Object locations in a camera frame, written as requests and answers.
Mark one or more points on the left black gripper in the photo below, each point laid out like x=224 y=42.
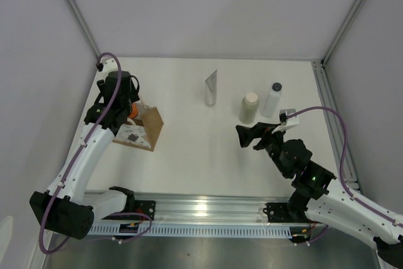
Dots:
x=133 y=96

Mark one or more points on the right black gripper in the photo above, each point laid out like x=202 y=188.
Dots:
x=264 y=131

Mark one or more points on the orange bottle blue cap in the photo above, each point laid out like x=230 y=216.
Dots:
x=135 y=112

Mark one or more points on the frosted jar beige lid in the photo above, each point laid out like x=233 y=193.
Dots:
x=249 y=108

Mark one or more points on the white bottle dark cap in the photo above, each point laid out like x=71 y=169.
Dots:
x=272 y=100

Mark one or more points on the silver tube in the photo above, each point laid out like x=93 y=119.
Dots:
x=211 y=89

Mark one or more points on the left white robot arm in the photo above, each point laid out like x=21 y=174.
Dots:
x=60 y=208

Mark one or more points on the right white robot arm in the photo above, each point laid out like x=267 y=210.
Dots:
x=319 y=195

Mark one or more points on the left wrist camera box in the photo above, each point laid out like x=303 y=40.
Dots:
x=106 y=65

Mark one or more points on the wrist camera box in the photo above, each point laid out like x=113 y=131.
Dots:
x=106 y=65
x=288 y=120

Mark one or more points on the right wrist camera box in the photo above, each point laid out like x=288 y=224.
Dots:
x=288 y=120

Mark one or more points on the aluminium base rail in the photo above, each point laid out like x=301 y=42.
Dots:
x=209 y=209

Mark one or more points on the right side aluminium rail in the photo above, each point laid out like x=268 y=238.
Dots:
x=334 y=126

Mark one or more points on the slotted cable duct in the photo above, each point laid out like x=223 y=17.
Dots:
x=189 y=230

